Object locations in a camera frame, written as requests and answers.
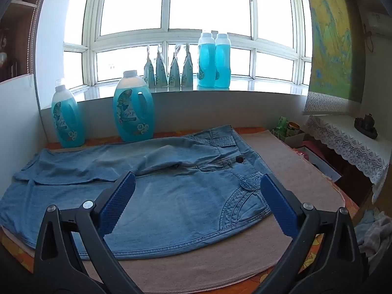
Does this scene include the blue denim pants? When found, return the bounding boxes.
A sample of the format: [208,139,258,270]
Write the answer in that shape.
[0,124,273,259]

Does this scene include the white partition board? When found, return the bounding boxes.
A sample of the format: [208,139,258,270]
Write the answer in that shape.
[0,73,49,178]

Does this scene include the white framed window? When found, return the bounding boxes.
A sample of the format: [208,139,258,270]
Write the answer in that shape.
[63,0,313,94]

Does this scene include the dark open box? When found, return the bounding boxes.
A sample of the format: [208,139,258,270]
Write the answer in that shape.
[294,146,342,182]

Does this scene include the white windowsill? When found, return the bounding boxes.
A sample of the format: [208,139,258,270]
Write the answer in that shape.
[73,78,310,103]

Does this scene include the tall blue detergent bottle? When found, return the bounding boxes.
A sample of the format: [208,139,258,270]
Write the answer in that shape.
[197,31,216,88]
[214,33,231,89]

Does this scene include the wooden shelf unit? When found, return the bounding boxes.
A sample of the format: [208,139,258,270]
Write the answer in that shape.
[0,0,52,83]

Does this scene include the floral detergent refill pouch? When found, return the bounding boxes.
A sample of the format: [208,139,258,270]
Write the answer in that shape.
[143,45,155,88]
[181,43,194,87]
[155,44,168,89]
[168,44,181,88]

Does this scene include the white lace tablecloth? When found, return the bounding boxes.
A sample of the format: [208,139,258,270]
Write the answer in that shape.
[306,115,392,204]

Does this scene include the pink towel mat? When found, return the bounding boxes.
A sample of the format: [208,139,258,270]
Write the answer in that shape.
[0,130,346,294]

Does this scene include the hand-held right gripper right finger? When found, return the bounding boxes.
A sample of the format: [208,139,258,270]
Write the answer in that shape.
[254,173,363,294]

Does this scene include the green carton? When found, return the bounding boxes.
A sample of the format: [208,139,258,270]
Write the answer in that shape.
[273,116,288,138]

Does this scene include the large blue detergent bottle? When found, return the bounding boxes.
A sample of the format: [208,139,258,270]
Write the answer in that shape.
[113,70,154,143]

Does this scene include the orange floral blanket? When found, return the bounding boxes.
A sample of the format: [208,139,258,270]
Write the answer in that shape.
[0,125,360,294]

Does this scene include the dark teapot ornament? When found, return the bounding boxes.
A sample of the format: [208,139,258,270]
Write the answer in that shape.
[354,113,378,138]

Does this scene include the small blue detergent bottle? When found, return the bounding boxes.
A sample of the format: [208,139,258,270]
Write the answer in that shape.
[50,79,86,148]

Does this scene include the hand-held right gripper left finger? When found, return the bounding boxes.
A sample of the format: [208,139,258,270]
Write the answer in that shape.
[33,171,144,294]

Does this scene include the pile of pale cloths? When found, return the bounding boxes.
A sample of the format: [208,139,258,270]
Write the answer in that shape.
[355,208,391,264]

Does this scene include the landscape wall scroll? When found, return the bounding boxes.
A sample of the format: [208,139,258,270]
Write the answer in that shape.
[303,0,368,120]

